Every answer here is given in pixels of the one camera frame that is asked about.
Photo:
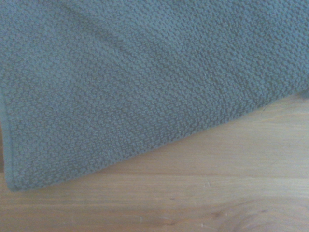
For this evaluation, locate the grey textured towel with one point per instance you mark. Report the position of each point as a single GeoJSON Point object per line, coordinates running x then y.
{"type": "Point", "coordinates": [120, 84]}

